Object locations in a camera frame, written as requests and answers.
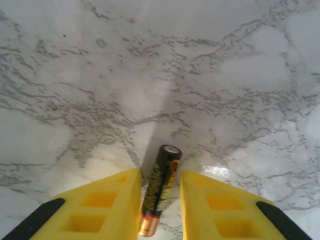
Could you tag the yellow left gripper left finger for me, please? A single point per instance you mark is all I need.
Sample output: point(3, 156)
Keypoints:
point(105, 210)

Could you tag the black and gold AAA battery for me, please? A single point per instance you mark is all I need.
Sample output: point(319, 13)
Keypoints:
point(160, 190)

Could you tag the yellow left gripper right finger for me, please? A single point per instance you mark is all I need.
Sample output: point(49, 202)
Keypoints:
point(220, 212)

